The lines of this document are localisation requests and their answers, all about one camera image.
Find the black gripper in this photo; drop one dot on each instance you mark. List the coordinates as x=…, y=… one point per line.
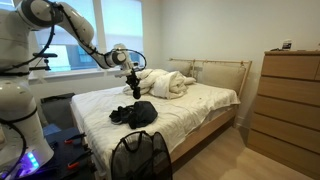
x=133, y=80

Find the black mesh laundry bag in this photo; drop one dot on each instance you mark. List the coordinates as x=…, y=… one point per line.
x=140, y=160

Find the black socks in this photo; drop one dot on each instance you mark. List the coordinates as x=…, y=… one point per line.
x=118, y=116

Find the black robot table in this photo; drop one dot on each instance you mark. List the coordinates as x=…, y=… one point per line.
x=68, y=155

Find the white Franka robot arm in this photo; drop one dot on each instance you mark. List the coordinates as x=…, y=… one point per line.
x=13, y=100

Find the small dark labelled box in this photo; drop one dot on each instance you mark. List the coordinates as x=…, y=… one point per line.
x=287, y=45

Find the dark grey case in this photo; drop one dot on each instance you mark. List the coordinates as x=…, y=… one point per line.
x=58, y=106

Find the black camera on mount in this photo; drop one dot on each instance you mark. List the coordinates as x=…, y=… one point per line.
x=45, y=55

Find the white crumpled duvet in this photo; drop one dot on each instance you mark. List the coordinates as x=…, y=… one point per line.
x=166, y=83

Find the blue box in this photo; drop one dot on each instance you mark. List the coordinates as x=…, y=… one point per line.
x=51, y=129

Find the window with white frame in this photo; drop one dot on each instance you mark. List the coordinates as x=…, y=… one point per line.
x=123, y=23

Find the dark navy crumpled garment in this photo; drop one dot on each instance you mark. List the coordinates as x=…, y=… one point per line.
x=145, y=111

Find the light wooden dresser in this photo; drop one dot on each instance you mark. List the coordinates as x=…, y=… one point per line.
x=286, y=110

